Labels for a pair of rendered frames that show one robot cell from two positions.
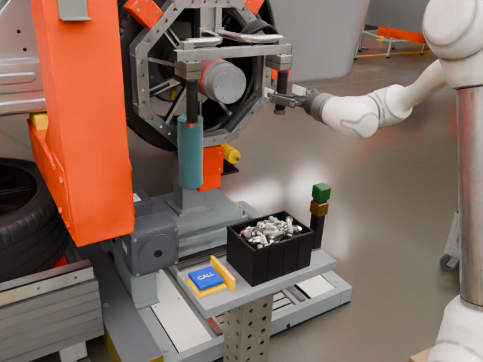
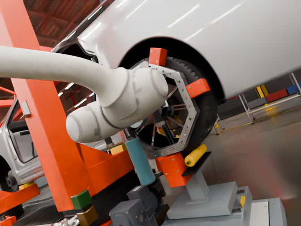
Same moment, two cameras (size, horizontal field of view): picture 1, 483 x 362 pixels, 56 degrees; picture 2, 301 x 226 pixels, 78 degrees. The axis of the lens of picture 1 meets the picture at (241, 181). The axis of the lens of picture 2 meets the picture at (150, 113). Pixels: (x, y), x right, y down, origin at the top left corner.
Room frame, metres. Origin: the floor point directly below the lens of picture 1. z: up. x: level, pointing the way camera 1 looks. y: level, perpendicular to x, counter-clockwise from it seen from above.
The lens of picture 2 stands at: (1.17, -0.85, 0.75)
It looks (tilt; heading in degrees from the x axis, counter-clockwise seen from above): 5 degrees up; 65
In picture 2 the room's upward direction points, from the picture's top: 23 degrees counter-clockwise
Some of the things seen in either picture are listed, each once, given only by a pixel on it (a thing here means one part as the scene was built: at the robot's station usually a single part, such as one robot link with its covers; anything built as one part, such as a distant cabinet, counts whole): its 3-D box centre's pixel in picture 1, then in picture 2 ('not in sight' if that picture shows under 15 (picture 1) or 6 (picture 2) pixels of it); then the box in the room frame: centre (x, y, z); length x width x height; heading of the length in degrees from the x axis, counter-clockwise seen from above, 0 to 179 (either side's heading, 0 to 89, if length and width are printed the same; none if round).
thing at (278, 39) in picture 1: (249, 25); not in sight; (1.59, 0.00, 1.03); 0.19 x 0.18 x 0.11; 33
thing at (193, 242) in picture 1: (188, 223); (207, 210); (1.79, 0.24, 0.13); 0.50 x 0.36 x 0.10; 123
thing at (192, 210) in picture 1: (187, 186); (195, 182); (1.79, 0.24, 0.32); 0.40 x 0.30 x 0.28; 123
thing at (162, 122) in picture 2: (281, 91); (154, 109); (1.54, -0.12, 0.83); 0.04 x 0.04 x 0.16
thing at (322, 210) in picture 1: (319, 207); (87, 215); (1.15, -0.23, 0.59); 0.04 x 0.04 x 0.04; 33
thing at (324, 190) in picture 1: (320, 192); (81, 199); (1.15, -0.23, 0.64); 0.04 x 0.04 x 0.04; 33
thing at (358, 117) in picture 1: (354, 117); (97, 121); (1.26, -0.32, 0.83); 0.16 x 0.13 x 0.11; 33
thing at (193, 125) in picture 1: (192, 102); (105, 133); (1.35, 0.16, 0.83); 0.04 x 0.04 x 0.16
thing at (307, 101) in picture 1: (310, 102); not in sight; (1.40, -0.21, 0.83); 0.09 x 0.08 x 0.07; 33
